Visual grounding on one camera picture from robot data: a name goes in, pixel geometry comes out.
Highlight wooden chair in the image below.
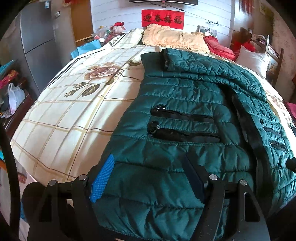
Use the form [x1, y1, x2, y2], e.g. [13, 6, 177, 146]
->
[240, 27, 285, 88]

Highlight magenta cloth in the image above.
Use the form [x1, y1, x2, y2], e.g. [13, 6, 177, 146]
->
[284, 101, 296, 124]

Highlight framed photo on headboard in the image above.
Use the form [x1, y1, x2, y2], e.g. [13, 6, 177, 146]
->
[197, 25, 217, 38]

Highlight dark green puffer jacket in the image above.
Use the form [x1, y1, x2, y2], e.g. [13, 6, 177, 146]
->
[92, 48, 295, 240]

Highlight red heart cushion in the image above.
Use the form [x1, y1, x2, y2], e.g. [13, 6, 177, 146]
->
[203, 36, 236, 61]

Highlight floral plaid bed quilt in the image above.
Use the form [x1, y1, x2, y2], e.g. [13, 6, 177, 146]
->
[10, 28, 296, 186]

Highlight beige ruffled pillow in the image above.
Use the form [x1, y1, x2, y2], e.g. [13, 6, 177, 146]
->
[142, 24, 210, 53]

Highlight grey refrigerator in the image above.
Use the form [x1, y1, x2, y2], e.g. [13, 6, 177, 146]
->
[3, 1, 62, 100]

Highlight white pillow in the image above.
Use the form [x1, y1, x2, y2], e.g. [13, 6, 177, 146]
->
[235, 46, 270, 78]

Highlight blue paper bag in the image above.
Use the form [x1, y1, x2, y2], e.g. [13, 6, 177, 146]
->
[71, 40, 101, 59]

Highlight white plastic bag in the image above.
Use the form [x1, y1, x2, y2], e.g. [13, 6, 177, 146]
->
[8, 83, 26, 115]

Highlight pig plush toy red hat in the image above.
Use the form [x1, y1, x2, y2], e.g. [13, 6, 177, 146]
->
[108, 22, 126, 39]

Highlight wall mounted television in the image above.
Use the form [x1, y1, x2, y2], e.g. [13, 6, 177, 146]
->
[129, 0, 198, 6]

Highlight red banner with characters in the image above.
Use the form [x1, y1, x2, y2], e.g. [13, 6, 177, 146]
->
[141, 9, 185, 30]

